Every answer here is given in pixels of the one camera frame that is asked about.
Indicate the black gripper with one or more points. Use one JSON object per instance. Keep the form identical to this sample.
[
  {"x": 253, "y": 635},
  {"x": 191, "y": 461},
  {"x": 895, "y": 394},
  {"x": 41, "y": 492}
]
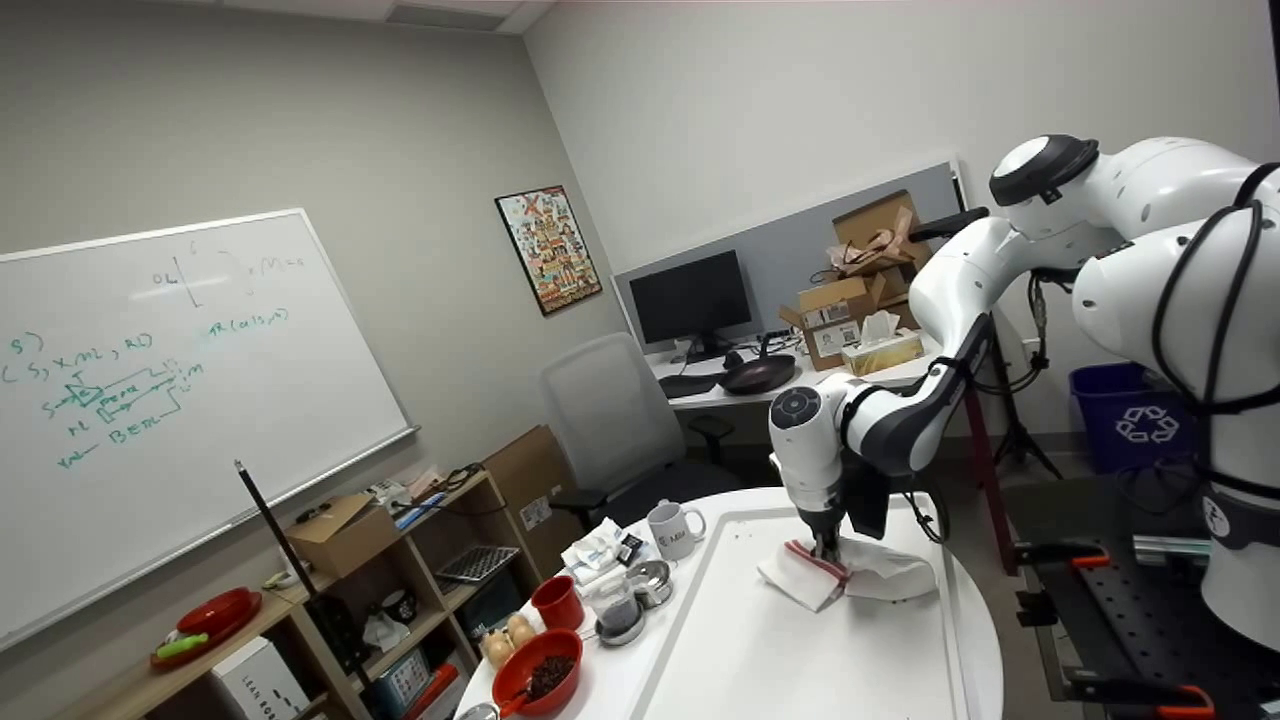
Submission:
[{"x": 821, "y": 526}]

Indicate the red cup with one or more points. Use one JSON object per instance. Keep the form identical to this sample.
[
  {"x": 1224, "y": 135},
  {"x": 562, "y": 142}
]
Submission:
[{"x": 559, "y": 601}]

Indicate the stack of papers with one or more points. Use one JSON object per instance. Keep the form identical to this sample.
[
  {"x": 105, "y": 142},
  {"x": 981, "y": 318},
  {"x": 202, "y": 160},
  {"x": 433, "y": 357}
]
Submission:
[{"x": 412, "y": 499}]

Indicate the grey office chair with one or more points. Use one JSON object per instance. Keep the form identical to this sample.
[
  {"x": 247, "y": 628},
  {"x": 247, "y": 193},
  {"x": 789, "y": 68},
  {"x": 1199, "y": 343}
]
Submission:
[{"x": 604, "y": 405}]

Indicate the red storage box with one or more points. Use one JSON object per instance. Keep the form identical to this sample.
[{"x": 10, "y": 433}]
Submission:
[{"x": 433, "y": 686}]

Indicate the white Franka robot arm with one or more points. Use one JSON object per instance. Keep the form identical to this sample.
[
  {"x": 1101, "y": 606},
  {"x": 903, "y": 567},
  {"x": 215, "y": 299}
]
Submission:
[{"x": 1135, "y": 187}]

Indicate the whiteboard with green writing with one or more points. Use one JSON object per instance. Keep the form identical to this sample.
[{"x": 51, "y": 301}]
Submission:
[{"x": 202, "y": 403}]

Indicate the red plate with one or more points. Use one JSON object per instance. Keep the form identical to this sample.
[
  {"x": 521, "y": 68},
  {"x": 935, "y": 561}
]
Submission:
[{"x": 223, "y": 613}]

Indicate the framed colourful poster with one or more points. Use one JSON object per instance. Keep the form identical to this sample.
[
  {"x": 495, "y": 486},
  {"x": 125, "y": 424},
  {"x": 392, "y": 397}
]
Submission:
[{"x": 551, "y": 248}]

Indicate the black computer monitor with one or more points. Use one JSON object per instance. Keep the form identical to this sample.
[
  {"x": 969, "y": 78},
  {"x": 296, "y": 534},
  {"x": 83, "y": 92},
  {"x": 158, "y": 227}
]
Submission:
[{"x": 686, "y": 299}]

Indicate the black keyboard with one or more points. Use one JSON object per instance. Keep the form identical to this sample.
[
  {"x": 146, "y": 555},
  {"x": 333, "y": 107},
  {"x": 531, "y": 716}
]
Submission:
[{"x": 686, "y": 384}]

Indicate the blue recycling bin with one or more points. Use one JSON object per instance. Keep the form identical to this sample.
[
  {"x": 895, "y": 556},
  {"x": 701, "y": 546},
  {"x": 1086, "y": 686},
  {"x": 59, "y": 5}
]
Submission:
[{"x": 1135, "y": 422}]

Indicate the white mug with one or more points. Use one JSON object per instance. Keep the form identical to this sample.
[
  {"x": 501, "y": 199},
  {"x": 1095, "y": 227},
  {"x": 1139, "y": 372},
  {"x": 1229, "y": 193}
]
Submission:
[{"x": 670, "y": 526}]

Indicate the small tan box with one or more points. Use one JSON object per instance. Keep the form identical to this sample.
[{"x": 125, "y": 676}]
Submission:
[{"x": 881, "y": 357}]

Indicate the black perforated robot table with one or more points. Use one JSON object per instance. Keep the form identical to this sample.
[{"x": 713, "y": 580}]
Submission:
[{"x": 1162, "y": 624}]

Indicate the wide cardboard box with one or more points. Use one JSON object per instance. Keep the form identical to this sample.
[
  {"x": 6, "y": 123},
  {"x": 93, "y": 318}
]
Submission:
[{"x": 832, "y": 299}]

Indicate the white plastic tray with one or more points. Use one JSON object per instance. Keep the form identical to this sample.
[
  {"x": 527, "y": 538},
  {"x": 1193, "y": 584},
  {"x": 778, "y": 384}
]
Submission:
[{"x": 772, "y": 655}]

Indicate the round white table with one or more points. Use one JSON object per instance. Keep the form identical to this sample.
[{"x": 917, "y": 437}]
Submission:
[{"x": 604, "y": 683}]

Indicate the green and red toy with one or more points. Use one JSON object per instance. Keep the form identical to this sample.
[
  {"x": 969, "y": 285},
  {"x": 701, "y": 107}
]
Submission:
[{"x": 183, "y": 650}]

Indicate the white box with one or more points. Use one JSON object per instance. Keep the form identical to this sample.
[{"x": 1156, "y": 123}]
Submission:
[{"x": 253, "y": 683}]

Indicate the black tripod camera stand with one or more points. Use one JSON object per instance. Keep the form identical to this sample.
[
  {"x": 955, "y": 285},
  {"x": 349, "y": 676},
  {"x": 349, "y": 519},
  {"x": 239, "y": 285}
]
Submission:
[{"x": 1013, "y": 424}]

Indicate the thin black pole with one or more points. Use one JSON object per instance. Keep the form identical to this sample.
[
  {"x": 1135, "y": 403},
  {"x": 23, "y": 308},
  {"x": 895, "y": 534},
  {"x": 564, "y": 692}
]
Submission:
[{"x": 273, "y": 526}]

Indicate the white crumpled item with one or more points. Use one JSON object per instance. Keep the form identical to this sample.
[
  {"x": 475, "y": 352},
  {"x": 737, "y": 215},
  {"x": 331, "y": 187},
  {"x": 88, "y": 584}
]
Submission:
[{"x": 383, "y": 628}]

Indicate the red bowl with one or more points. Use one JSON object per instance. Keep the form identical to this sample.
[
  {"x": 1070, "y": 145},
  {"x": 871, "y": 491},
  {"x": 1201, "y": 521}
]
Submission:
[{"x": 514, "y": 686}]

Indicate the clear container yellow food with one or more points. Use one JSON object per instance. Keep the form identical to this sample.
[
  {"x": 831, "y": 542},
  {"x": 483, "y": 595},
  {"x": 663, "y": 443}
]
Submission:
[{"x": 505, "y": 640}]

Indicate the wooden shelf unit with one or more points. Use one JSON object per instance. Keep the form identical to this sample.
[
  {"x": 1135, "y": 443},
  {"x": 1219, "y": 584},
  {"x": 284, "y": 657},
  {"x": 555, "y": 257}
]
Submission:
[{"x": 307, "y": 640}]

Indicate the closed cardboard box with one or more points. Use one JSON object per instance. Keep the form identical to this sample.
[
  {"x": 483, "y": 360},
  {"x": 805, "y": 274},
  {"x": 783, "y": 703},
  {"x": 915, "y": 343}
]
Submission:
[{"x": 341, "y": 534}]

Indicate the white towel with red stripes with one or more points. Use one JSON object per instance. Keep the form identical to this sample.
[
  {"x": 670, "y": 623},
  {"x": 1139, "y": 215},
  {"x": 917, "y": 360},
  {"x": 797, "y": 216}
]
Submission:
[{"x": 881, "y": 575}]

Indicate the open cardboard box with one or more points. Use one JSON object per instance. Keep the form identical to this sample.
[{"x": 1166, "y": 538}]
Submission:
[{"x": 875, "y": 235}]

